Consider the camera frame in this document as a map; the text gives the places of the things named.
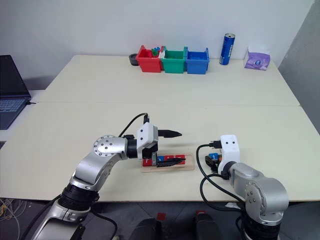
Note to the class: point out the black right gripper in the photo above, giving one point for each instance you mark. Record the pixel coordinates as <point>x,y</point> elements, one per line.
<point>215,166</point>

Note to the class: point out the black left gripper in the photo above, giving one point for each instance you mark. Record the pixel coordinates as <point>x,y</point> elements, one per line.
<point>147,153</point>

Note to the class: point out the blue letter t block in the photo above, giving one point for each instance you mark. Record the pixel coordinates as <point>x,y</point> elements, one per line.
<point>213,156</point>

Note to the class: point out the red letter b block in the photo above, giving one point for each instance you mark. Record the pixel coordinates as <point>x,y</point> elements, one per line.
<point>168,157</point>

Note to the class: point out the red letter o block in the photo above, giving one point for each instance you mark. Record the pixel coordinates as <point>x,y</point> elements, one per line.
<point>179,157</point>

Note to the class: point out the blue letter o block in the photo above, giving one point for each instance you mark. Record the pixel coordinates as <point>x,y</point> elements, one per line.
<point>160,158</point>

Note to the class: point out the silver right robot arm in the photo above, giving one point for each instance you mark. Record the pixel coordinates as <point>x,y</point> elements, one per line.
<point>260,187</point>

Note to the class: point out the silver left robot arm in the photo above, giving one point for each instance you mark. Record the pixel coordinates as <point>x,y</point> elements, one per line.
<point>100,170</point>

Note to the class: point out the light wooden letter tray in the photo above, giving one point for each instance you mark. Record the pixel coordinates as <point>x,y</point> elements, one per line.
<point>188,165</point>

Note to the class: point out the red letter r block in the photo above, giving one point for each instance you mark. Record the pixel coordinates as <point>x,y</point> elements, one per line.
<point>147,163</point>

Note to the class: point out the white paper scrap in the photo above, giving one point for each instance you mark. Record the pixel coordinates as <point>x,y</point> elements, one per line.
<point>231,205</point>

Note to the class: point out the red square tag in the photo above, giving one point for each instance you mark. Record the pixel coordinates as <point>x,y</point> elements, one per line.
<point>200,212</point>
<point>161,216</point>

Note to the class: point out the dark rounded shape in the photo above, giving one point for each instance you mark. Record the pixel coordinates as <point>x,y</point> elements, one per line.
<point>147,230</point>
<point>207,227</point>

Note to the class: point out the green plastic storage bin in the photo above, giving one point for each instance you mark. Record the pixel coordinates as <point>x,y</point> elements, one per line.
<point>173,65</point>

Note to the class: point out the blue plastic storage bin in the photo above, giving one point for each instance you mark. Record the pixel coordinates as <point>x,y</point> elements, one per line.
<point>197,66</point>

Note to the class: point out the red plastic storage bin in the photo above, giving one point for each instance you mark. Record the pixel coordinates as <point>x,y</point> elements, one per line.
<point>149,63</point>

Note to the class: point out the dark grey round holder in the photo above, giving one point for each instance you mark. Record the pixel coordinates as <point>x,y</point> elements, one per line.
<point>133,61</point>

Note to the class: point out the white toy brick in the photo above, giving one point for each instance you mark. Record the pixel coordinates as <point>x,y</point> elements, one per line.
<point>162,53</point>

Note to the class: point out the green toy brick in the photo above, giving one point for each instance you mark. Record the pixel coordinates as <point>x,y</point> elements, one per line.
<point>154,52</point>

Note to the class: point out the small blue toy brick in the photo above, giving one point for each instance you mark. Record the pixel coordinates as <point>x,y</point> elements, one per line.
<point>157,49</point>

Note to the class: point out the purple tissue pack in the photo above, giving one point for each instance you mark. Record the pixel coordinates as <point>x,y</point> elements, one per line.
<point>257,61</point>

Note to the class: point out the blue drink can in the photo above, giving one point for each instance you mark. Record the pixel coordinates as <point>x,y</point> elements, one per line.
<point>227,50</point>

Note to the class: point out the dark grey laptop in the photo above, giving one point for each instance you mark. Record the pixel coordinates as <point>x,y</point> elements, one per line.
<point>11,90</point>

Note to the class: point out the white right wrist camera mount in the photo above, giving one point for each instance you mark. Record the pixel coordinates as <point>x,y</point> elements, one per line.
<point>230,150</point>

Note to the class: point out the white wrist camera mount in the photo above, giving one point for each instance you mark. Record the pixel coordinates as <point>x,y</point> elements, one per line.
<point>147,135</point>
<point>230,150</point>

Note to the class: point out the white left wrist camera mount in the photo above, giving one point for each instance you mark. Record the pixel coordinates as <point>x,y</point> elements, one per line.
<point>147,135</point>

